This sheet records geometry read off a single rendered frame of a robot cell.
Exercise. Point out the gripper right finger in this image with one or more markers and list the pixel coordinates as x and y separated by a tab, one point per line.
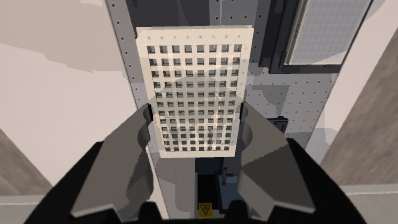
280	181

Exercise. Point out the dark grey rectangular frame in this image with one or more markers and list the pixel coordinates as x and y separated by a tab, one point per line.
168	13

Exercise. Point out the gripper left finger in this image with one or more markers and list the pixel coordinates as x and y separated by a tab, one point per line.
108	184

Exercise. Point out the cream well plate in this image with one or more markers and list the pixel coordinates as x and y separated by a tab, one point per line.
195	80

